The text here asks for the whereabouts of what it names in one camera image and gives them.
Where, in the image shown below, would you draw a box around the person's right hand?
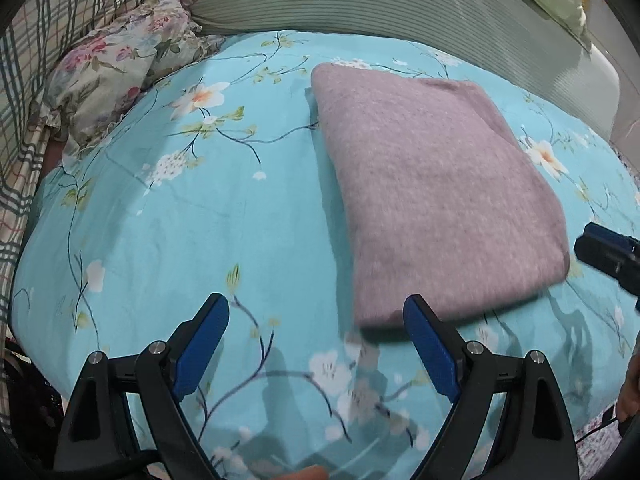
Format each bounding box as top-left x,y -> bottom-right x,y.
615,368 -> 640,422

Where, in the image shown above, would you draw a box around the pink knit sweater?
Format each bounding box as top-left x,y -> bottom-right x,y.
311,63 -> 570,328

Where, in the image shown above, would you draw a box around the blue floral bed quilt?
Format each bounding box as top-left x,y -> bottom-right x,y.
11,32 -> 639,479

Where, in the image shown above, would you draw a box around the person's left hand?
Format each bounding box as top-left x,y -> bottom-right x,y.
273,465 -> 329,480

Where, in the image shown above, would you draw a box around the floral ruffled pillow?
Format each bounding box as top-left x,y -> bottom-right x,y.
43,0 -> 222,157

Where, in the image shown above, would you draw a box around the green striped pillow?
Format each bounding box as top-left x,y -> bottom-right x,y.
191,0 -> 620,139

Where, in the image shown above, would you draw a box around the plaid checked blanket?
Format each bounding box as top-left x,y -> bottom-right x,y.
0,0 -> 202,436

